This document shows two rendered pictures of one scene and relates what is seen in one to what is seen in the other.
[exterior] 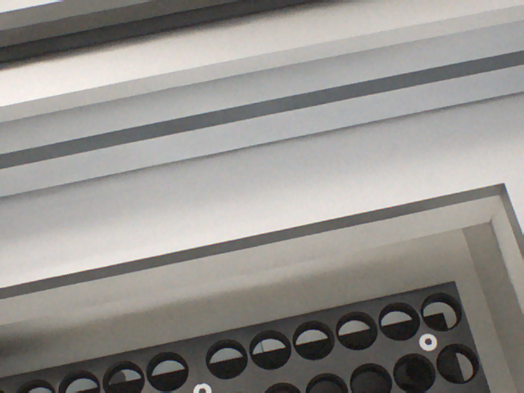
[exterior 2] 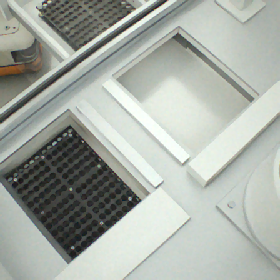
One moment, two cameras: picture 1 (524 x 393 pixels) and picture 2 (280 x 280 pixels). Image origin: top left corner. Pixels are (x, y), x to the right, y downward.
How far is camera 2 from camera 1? 0.59 m
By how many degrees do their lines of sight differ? 14
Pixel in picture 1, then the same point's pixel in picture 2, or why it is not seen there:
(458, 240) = (70, 119)
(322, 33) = (35, 101)
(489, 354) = (84, 134)
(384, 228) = (55, 122)
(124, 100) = (15, 121)
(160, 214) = (25, 134)
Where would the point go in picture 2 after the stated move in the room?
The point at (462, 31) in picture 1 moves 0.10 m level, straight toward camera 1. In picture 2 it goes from (52, 92) to (60, 137)
